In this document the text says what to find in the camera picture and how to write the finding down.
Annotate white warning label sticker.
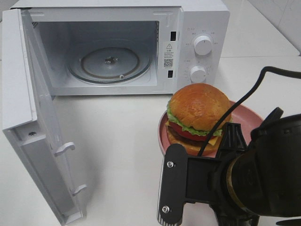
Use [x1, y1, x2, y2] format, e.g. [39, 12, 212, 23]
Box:
[163, 41, 174, 69]

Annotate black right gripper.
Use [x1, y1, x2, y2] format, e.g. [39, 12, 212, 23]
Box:
[157, 123, 259, 226]

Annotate white microwave oven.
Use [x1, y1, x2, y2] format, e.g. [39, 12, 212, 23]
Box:
[9, 0, 230, 96]

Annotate white microwave door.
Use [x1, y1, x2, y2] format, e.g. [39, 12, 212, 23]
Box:
[2, 9, 86, 226]

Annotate burger with lettuce and tomato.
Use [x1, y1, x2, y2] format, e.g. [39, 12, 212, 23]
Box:
[166, 83, 231, 156]

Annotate white lower timer knob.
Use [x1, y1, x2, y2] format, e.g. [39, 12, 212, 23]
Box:
[190, 66, 207, 83]

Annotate white upper power knob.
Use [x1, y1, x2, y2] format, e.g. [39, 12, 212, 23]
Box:
[193, 34, 213, 56]

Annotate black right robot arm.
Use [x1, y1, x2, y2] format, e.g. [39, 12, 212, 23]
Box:
[157, 108, 301, 226]

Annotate glass microwave turntable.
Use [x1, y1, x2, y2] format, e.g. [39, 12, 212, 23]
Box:
[68, 47, 151, 84]

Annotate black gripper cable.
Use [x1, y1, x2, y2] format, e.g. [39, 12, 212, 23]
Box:
[197, 66, 301, 157]

